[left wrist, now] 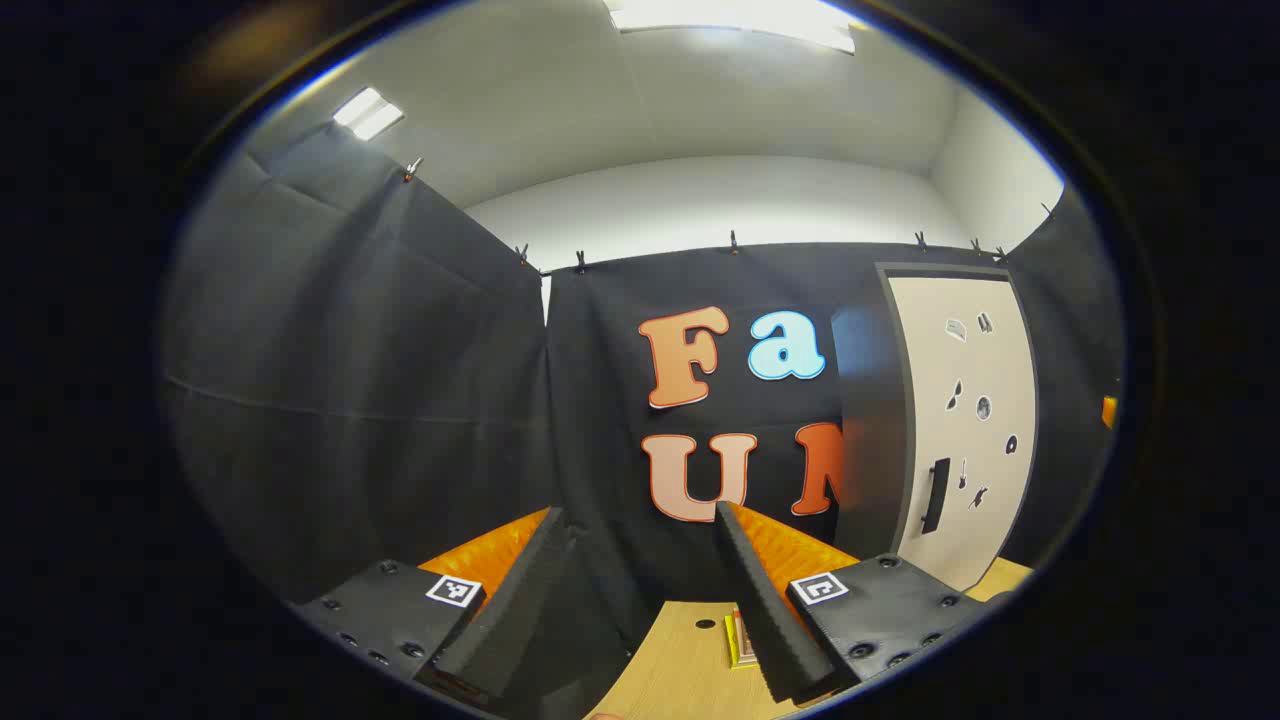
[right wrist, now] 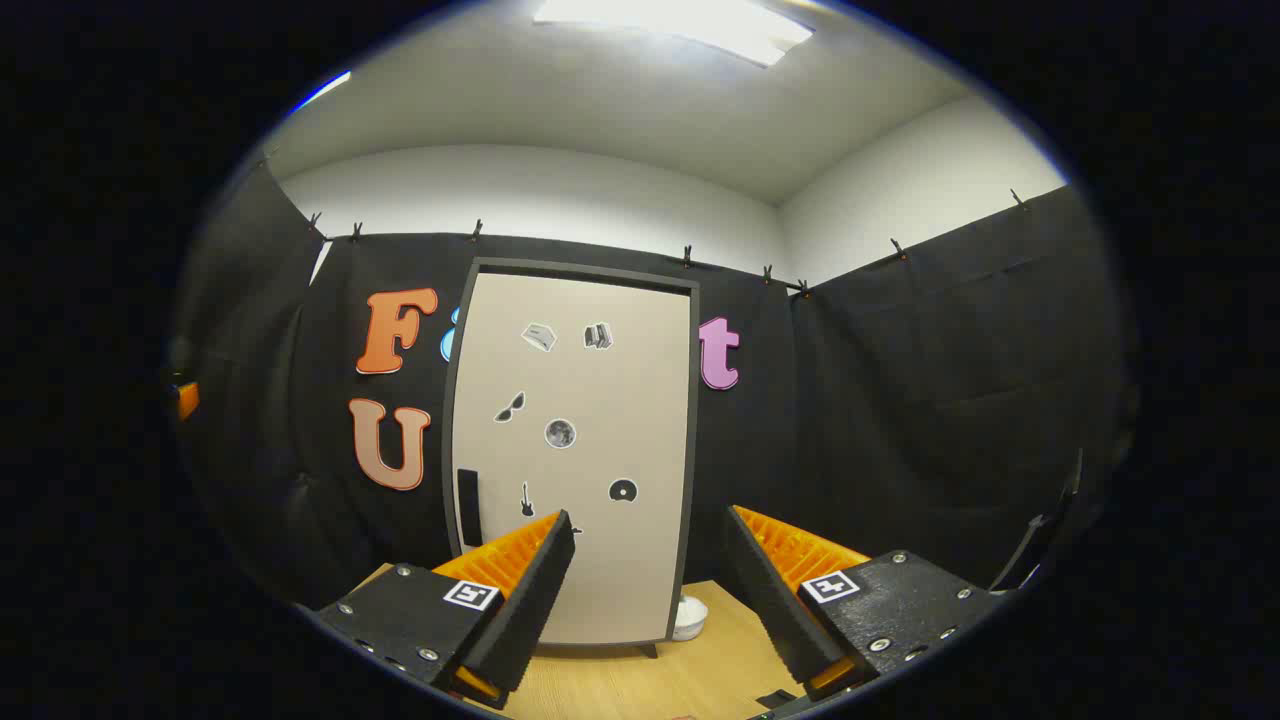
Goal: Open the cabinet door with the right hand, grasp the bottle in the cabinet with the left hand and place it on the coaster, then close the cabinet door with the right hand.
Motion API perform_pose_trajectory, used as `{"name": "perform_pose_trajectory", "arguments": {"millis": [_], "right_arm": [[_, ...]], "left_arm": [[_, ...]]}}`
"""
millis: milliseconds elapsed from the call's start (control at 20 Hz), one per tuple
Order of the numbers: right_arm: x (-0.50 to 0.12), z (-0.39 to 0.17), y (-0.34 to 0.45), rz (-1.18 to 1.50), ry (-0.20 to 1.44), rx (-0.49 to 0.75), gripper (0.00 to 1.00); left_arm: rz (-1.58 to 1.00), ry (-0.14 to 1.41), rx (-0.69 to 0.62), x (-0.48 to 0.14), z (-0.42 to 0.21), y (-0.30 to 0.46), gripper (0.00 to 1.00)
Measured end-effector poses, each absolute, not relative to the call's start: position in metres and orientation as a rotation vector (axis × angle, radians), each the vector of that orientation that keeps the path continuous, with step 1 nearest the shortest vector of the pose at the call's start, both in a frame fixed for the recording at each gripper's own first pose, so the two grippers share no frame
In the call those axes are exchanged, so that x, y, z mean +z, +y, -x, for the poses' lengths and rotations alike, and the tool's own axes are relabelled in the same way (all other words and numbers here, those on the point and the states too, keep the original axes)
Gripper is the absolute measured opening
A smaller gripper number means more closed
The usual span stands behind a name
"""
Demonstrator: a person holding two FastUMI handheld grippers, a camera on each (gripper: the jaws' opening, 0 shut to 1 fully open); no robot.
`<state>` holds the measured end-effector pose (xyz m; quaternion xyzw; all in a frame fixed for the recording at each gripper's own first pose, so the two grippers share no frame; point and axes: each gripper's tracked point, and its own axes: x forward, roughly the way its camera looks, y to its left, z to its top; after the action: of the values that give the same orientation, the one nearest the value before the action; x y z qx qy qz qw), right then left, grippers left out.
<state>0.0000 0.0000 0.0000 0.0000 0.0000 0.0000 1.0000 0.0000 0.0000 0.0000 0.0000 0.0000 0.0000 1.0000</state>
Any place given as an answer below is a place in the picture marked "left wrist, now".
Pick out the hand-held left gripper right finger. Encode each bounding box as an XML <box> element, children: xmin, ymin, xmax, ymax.
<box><xmin>712</xmin><ymin>502</ymin><xmax>991</xmax><ymax>706</ymax></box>

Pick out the yellow book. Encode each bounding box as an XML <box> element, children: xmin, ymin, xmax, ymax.
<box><xmin>724</xmin><ymin>614</ymin><xmax>759</xmax><ymax>670</ymax></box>

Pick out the black cabinet door handle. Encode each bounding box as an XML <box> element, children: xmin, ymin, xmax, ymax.
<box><xmin>920</xmin><ymin>458</ymin><xmax>951</xmax><ymax>535</ymax></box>

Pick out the ceiling light panel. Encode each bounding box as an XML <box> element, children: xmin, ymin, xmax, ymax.
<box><xmin>333</xmin><ymin>87</ymin><xmax>405</xmax><ymax>141</ymax></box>
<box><xmin>605</xmin><ymin>0</ymin><xmax>859</xmax><ymax>54</ymax></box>

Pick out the row of black cloth clips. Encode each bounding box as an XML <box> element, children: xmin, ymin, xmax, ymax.
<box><xmin>403</xmin><ymin>157</ymin><xmax>1056</xmax><ymax>276</ymax></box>

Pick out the black backdrop cloth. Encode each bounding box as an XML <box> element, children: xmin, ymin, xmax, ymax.
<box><xmin>160</xmin><ymin>125</ymin><xmax>1126</xmax><ymax>691</ymax></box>

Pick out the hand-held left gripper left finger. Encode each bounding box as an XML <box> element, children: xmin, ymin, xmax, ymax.
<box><xmin>290</xmin><ymin>507</ymin><xmax>576</xmax><ymax>711</ymax></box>

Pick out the grey cabinet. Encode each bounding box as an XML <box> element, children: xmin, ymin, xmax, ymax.
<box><xmin>832</xmin><ymin>262</ymin><xmax>1041</xmax><ymax>593</ymax></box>

